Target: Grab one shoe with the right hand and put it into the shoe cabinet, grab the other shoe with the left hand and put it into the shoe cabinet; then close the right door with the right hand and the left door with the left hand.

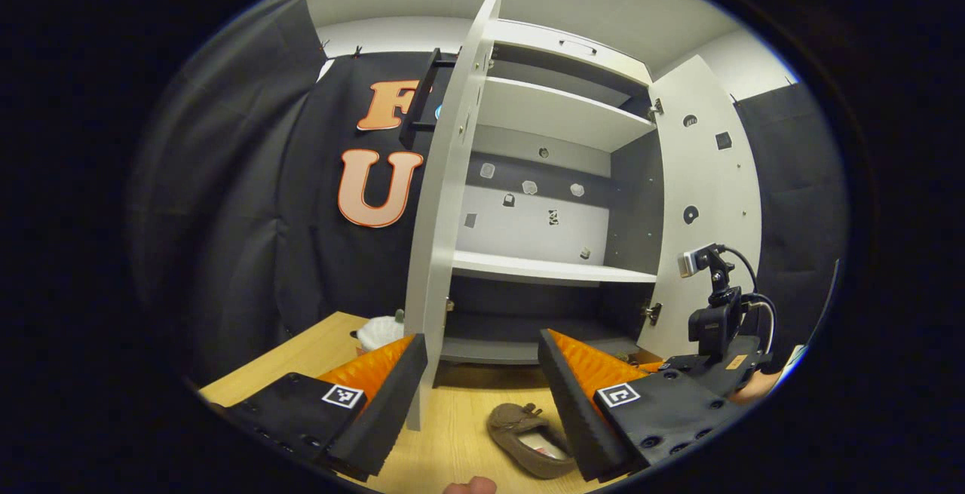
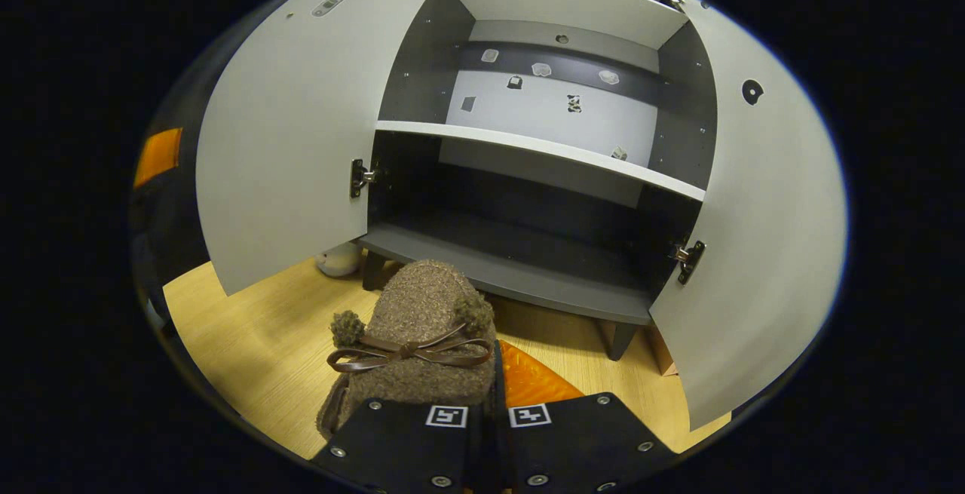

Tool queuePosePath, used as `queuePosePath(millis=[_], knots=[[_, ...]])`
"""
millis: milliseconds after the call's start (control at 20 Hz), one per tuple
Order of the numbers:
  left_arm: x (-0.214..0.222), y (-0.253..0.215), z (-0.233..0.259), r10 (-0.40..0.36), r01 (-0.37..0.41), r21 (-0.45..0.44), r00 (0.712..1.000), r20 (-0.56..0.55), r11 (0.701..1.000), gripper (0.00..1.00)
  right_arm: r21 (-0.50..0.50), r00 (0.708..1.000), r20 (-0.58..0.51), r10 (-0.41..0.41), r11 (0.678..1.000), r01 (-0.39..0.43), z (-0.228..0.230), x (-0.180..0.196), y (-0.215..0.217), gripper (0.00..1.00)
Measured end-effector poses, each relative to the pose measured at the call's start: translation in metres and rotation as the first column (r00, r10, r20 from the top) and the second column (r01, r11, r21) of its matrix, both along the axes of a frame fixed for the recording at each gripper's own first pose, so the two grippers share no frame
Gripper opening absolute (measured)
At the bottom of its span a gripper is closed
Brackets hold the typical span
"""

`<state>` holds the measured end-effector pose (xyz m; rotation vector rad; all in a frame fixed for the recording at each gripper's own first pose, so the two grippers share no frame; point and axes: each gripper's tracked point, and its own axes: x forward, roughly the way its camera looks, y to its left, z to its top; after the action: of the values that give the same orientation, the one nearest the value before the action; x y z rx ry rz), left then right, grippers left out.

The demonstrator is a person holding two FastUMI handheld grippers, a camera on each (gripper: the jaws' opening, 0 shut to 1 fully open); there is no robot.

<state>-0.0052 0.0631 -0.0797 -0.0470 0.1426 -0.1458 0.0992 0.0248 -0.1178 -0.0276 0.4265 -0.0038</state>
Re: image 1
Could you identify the brown fuzzy shoe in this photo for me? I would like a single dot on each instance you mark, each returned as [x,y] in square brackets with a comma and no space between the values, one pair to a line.
[513,426]

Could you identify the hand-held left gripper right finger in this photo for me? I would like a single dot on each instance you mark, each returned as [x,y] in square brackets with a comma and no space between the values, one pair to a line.
[577,411]

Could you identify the white shoe cabinet door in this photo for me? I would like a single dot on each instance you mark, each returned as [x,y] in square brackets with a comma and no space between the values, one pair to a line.
[441,215]
[709,177]

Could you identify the white cabinet shelf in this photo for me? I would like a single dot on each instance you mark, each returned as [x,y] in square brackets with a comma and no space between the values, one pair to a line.
[543,268]
[558,113]

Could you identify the white shoe cabinet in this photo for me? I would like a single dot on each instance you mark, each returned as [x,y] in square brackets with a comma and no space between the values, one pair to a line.
[520,234]

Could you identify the white ribbed object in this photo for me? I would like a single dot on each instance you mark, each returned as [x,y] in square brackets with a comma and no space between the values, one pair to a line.
[381,334]

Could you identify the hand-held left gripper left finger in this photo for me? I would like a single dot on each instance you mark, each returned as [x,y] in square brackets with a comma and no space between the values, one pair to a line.
[392,403]

